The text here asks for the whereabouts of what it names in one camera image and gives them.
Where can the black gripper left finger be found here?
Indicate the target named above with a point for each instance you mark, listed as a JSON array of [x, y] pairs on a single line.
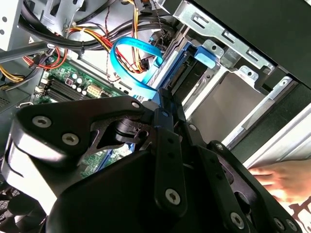
[[56, 114]]

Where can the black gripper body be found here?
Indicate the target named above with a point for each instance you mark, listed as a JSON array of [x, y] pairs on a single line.
[[109, 201]]

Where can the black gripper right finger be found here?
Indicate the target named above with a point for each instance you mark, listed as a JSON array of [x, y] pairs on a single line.
[[226, 184]]

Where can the hard disk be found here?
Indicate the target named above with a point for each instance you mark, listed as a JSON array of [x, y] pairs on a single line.
[[204, 57]]

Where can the person's hand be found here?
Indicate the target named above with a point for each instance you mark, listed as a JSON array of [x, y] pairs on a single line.
[[286, 179]]

